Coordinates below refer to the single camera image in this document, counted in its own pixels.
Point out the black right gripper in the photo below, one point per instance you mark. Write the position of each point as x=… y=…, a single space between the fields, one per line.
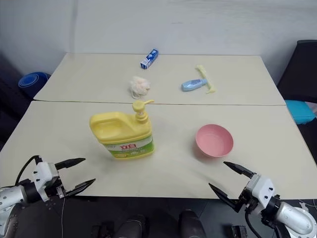
x=246 y=197

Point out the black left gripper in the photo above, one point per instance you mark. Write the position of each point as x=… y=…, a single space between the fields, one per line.
x=55 y=183

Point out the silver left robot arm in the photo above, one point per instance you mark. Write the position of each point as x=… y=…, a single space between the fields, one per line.
x=12 y=196

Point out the pink plastic bowl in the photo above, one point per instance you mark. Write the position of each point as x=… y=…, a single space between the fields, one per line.
x=214 y=141

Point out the yellow detergent pump bottle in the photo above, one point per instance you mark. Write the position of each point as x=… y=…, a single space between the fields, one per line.
x=123 y=131

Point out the blue bowl stack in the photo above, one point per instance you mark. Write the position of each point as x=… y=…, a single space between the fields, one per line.
x=31 y=81

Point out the small light blue bottle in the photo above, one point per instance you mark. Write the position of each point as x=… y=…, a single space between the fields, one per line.
x=192 y=84

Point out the pale yellow plastic brush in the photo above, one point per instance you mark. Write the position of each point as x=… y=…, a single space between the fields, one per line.
x=205 y=77

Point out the white pink bath sponge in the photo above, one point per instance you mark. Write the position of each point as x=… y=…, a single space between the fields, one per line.
x=138 y=85

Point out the blue white toothpaste box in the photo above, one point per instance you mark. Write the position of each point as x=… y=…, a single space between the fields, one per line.
x=149 y=59

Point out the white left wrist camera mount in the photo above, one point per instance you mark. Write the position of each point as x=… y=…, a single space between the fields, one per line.
x=40 y=174

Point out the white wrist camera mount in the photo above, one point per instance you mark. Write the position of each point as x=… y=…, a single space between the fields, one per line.
x=40 y=174
x=263 y=189

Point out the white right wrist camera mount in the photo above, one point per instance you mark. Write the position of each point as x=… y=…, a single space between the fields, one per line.
x=263 y=189

